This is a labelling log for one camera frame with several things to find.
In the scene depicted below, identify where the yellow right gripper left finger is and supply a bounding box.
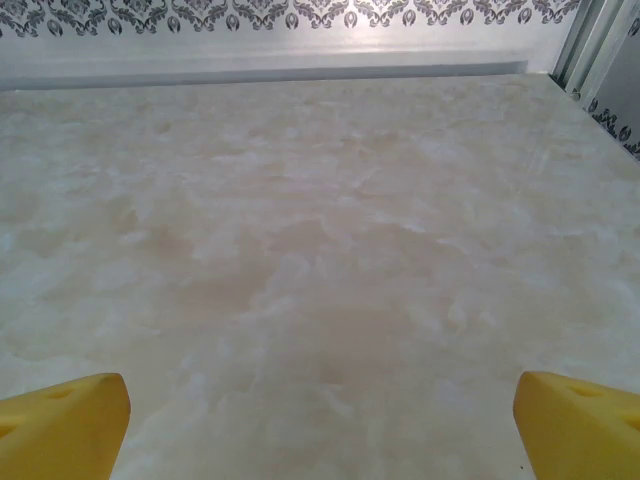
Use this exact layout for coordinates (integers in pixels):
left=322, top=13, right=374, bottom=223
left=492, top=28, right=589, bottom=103
left=0, top=372, right=133, bottom=480

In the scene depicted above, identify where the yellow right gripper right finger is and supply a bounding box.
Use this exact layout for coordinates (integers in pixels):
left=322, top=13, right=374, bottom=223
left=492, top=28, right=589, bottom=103
left=513, top=370, right=640, bottom=480

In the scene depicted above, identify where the aluminium frame post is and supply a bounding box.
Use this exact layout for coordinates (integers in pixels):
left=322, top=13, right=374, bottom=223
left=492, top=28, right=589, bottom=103
left=549, top=0, right=640, bottom=164

